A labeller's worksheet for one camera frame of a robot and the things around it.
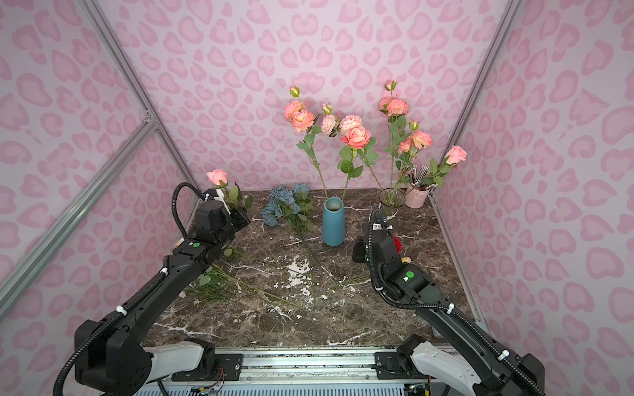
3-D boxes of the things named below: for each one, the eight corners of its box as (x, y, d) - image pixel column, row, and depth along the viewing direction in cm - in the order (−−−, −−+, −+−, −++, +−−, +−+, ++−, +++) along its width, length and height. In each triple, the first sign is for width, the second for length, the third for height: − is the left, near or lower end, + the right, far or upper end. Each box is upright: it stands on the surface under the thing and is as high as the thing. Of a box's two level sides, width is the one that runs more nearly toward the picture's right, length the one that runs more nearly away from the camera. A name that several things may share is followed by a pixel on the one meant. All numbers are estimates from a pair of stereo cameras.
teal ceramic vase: (323, 246, 102) (322, 214, 86) (323, 229, 107) (322, 196, 91) (341, 246, 102) (344, 214, 86) (341, 229, 107) (343, 196, 91)
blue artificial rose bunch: (261, 224, 108) (255, 207, 99) (275, 195, 119) (271, 178, 110) (310, 233, 105) (308, 217, 96) (320, 203, 115) (319, 186, 107)
